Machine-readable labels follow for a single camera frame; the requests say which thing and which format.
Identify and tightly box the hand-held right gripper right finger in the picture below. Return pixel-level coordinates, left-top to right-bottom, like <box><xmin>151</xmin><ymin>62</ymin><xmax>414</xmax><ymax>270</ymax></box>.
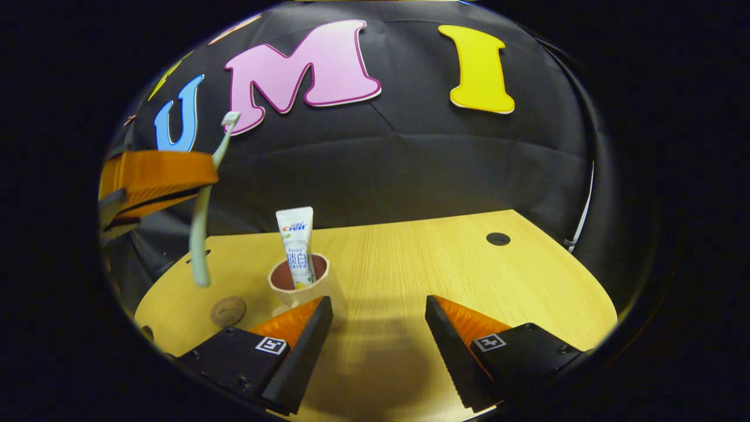
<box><xmin>425</xmin><ymin>295</ymin><xmax>587</xmax><ymax>411</ymax></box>

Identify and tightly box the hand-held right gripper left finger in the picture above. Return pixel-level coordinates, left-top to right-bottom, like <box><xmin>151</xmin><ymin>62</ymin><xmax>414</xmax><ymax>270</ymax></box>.
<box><xmin>175</xmin><ymin>295</ymin><xmax>335</xmax><ymax>417</ymax></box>

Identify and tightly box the beige cup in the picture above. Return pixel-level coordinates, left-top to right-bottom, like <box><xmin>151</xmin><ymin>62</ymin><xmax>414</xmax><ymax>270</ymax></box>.
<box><xmin>268</xmin><ymin>253</ymin><xmax>349</xmax><ymax>329</ymax></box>

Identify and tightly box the light green toothbrush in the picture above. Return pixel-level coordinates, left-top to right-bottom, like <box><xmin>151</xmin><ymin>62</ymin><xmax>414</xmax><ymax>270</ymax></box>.
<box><xmin>188</xmin><ymin>111</ymin><xmax>242</xmax><ymax>288</ymax></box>

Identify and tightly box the round brown coaster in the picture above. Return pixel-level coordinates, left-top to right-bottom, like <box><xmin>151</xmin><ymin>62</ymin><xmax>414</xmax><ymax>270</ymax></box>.
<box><xmin>210</xmin><ymin>296</ymin><xmax>247</xmax><ymax>329</ymax></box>

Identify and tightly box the white toothpaste tube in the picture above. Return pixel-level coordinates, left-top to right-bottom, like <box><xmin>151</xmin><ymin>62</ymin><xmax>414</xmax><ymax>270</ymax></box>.
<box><xmin>275</xmin><ymin>206</ymin><xmax>318</xmax><ymax>291</ymax></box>

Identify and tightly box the wooden desktop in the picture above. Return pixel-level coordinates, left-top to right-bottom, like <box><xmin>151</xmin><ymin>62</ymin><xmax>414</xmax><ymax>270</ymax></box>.
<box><xmin>134</xmin><ymin>209</ymin><xmax>619</xmax><ymax>422</ymax></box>

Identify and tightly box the black backdrop cloth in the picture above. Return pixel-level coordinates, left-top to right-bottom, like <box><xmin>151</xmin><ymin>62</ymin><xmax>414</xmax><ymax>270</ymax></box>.
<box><xmin>100</xmin><ymin>0</ymin><xmax>622</xmax><ymax>294</ymax></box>

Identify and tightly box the white cable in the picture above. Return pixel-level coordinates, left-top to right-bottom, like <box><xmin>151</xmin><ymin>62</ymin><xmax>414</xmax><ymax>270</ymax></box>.
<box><xmin>564</xmin><ymin>161</ymin><xmax>596</xmax><ymax>253</ymax></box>

